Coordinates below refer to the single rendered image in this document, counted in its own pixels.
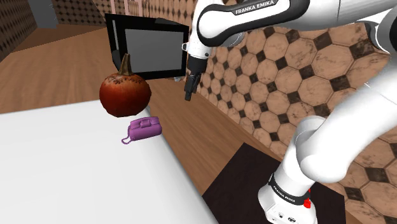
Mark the dark robot stand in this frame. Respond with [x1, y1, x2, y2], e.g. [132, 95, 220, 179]
[202, 142, 347, 224]

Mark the black television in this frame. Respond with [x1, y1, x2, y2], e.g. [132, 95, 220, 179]
[104, 13, 190, 81]

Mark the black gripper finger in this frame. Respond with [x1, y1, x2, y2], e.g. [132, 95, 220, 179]
[184, 73, 202, 102]

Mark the red-orange pumpkin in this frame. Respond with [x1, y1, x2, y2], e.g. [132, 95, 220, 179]
[99, 53, 153, 118]

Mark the purple toy telephone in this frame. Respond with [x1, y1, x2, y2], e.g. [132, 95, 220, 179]
[120, 116, 163, 145]

